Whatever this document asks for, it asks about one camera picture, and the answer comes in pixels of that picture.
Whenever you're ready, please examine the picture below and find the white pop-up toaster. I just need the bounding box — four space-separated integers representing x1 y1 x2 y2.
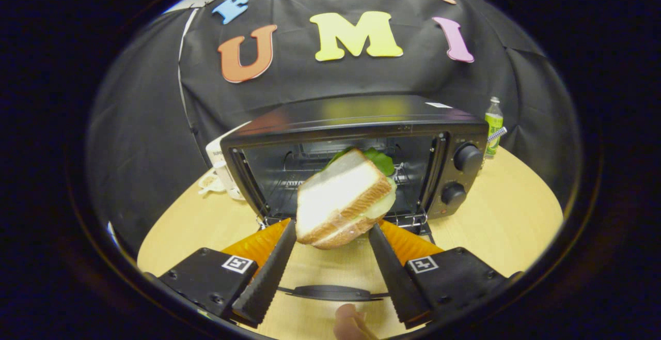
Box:
206 121 254 201

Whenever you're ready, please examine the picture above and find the sandwich with lettuce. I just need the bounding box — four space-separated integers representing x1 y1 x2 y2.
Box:
295 147 398 250

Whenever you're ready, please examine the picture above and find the black toaster oven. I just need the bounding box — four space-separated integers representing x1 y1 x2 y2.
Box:
221 95 490 302

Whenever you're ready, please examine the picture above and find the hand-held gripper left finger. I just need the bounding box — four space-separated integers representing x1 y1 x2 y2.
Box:
158 219 297 329

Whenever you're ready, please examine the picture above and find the green drink bottle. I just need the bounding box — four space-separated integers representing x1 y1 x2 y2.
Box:
484 97 504 159

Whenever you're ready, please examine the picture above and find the small white dish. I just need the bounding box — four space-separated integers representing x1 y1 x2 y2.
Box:
198 169 228 196

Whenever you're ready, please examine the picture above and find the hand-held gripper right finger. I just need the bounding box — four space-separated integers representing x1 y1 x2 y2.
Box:
368 220 509 329

